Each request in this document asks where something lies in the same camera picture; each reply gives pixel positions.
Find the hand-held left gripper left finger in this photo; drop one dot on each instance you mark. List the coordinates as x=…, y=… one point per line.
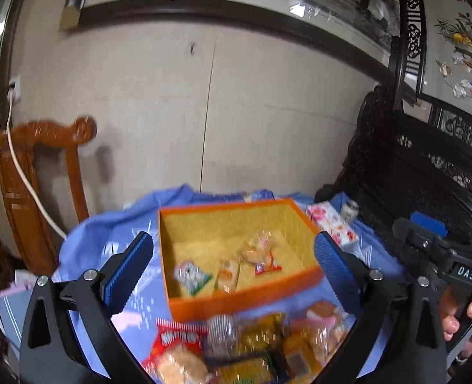
x=128, y=274

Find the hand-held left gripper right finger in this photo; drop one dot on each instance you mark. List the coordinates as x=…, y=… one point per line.
x=336, y=274

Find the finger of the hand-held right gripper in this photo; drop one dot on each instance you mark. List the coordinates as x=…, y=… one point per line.
x=428, y=222

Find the red snack packet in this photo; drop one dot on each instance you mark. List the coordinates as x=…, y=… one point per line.
x=180, y=336

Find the orange cardboard box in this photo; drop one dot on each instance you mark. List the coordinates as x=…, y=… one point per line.
x=240, y=300

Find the yellow cracker packet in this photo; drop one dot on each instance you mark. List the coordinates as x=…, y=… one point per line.
x=244, y=372

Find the person's right hand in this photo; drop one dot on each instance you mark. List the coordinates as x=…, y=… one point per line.
x=452, y=323

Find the pink tan pastry packet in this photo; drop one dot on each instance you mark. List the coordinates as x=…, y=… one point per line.
x=326, y=316

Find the floral tissue box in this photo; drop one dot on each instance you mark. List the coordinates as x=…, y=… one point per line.
x=332, y=222

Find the blue tablecloth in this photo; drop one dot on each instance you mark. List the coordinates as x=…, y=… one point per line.
x=96, y=228

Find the dark carved wooden bench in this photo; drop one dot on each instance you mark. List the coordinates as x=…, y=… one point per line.
x=400, y=168

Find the green white snack packet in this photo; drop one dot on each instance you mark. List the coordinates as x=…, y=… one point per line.
x=192, y=278

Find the small white can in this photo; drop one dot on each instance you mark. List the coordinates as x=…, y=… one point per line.
x=350, y=210

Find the clear cookie packet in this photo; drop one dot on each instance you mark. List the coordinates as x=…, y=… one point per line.
x=258, y=252

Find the orange brown pastry packet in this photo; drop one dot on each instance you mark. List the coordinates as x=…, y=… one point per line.
x=298, y=354

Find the golden yellow snack packet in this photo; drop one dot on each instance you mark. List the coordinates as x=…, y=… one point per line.
x=260, y=330

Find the yellow orange snack packet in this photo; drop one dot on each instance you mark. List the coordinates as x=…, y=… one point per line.
x=227, y=274

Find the clear crinkled snack packet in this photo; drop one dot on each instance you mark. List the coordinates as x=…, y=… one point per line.
x=222, y=332

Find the pale pink object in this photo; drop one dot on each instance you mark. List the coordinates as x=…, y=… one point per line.
x=16, y=286

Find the brown wooden chair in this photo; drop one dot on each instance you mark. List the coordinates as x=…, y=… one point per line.
x=24, y=200

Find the floral screen panel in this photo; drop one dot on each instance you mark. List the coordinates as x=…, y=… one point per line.
x=460, y=48

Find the dark framed ink painting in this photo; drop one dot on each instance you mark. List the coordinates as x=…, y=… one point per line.
x=180, y=6

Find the white wall socket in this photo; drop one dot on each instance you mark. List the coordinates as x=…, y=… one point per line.
x=15, y=88

